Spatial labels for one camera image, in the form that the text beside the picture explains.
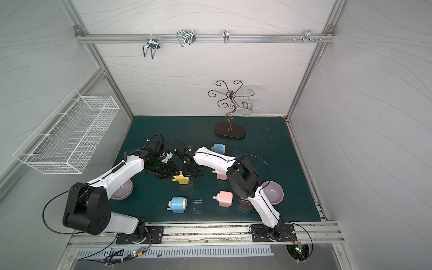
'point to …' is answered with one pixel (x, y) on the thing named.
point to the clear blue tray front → (197, 205)
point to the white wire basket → (68, 138)
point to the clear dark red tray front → (244, 205)
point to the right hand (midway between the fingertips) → (188, 176)
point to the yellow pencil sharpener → (181, 179)
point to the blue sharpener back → (219, 148)
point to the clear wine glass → (247, 109)
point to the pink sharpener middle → (220, 175)
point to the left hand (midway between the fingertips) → (176, 175)
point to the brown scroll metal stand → (225, 130)
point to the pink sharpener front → (225, 198)
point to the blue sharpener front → (178, 205)
